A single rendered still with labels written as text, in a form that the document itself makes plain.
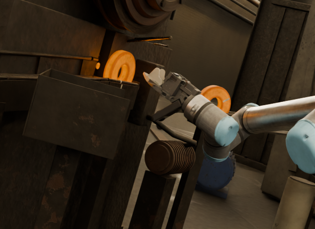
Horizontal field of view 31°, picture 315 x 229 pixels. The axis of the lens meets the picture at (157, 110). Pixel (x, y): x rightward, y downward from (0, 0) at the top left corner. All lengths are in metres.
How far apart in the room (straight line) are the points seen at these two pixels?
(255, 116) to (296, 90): 2.75
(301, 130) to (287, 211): 0.99
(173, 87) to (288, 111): 0.40
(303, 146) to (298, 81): 3.22
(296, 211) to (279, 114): 0.69
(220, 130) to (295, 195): 0.64
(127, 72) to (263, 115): 0.52
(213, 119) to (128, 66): 0.40
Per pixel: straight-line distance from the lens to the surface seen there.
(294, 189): 2.30
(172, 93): 1.85
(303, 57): 4.59
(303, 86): 4.54
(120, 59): 1.94
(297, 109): 1.62
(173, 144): 2.13
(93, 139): 1.25
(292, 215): 2.31
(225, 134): 1.76
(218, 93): 2.29
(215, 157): 1.90
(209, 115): 1.78
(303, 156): 1.38
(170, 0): 1.93
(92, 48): 1.93
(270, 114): 1.74
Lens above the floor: 0.83
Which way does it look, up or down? 5 degrees down
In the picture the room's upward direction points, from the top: 16 degrees clockwise
